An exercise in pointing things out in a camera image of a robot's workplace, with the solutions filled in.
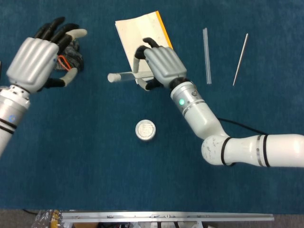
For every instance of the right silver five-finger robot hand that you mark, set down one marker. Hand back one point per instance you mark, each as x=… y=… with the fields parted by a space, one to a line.
x=166 y=64

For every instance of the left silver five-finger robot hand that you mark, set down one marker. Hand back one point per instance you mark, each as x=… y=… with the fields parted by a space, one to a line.
x=33 y=61

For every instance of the clear glass test tube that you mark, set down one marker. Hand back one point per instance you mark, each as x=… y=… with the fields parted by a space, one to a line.
x=127 y=76

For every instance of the small white cap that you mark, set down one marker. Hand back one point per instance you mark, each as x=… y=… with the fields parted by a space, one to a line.
x=112 y=77

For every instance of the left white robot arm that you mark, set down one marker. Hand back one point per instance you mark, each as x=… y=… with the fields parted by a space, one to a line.
x=12 y=109

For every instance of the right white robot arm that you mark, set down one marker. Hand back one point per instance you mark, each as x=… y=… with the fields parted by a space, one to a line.
x=202 y=118

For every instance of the red carabiner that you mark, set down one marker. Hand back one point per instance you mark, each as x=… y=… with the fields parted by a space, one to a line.
x=62 y=62

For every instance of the white notebook with orange spine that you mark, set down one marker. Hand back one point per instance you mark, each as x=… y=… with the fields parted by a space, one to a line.
x=140 y=28

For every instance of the round clear paper clip box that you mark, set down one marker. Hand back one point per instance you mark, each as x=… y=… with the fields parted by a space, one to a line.
x=145 y=130

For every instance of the thin white rod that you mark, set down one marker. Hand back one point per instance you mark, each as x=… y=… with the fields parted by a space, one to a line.
x=240 y=59

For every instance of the teal table cloth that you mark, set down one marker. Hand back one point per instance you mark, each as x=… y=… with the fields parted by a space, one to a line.
x=95 y=171

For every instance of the crinkled clear plastic bag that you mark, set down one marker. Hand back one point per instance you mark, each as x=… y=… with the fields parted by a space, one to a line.
x=46 y=218

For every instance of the aluminium rail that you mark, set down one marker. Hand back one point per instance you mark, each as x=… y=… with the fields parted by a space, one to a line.
x=166 y=216

